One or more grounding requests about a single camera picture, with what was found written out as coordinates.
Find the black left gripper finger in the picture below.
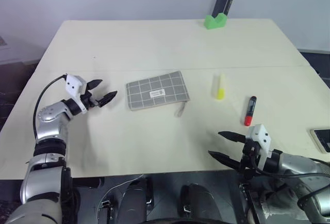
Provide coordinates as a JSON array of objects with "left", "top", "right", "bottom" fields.
[
  {"left": 98, "top": 90, "right": 119, "bottom": 107},
  {"left": 86, "top": 79, "right": 104, "bottom": 91}
]

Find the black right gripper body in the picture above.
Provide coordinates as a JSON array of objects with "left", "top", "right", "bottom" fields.
[{"left": 237, "top": 136, "right": 261, "bottom": 181}]

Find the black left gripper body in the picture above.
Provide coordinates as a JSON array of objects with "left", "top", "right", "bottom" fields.
[{"left": 80, "top": 90, "right": 103, "bottom": 111}]

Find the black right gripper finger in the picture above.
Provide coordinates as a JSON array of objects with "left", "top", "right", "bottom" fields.
[
  {"left": 218, "top": 131, "right": 247, "bottom": 144},
  {"left": 208, "top": 150, "right": 243, "bottom": 171}
]

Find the grey checked pencil pouch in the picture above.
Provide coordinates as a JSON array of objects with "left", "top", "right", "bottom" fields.
[{"left": 125, "top": 71, "right": 191, "bottom": 118}]

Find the black marker with red cap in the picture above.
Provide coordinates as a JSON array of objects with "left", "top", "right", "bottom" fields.
[{"left": 243, "top": 95, "right": 258, "bottom": 127}]

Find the yellow highlighter with clear cap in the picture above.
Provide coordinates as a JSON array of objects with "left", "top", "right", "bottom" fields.
[{"left": 211, "top": 73, "right": 228, "bottom": 101}]

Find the white knitted cloth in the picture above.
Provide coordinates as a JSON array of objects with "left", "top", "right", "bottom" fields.
[{"left": 259, "top": 184, "right": 305, "bottom": 221}]

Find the white-framed phone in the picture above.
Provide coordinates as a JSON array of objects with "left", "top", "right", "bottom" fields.
[{"left": 309, "top": 128, "right": 330, "bottom": 154}]

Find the dark rounded shape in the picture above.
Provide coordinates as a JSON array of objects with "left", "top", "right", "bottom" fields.
[{"left": 120, "top": 179, "right": 156, "bottom": 222}]

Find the green notched block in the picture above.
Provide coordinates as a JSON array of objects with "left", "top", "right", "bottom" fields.
[{"left": 204, "top": 12, "right": 228, "bottom": 31}]

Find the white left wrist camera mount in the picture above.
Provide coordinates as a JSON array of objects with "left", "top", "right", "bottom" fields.
[{"left": 64, "top": 74, "right": 88, "bottom": 113}]

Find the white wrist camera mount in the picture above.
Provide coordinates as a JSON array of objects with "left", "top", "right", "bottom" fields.
[
  {"left": 247, "top": 124, "right": 273, "bottom": 171},
  {"left": 64, "top": 74, "right": 88, "bottom": 113}
]

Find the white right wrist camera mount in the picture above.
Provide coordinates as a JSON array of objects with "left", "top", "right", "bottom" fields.
[{"left": 247, "top": 124, "right": 273, "bottom": 171}]

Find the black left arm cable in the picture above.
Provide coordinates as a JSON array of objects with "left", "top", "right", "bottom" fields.
[{"left": 32, "top": 74, "right": 69, "bottom": 142}]

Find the thin white wire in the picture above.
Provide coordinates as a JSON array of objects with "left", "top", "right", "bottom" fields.
[{"left": 100, "top": 174, "right": 145, "bottom": 210}]

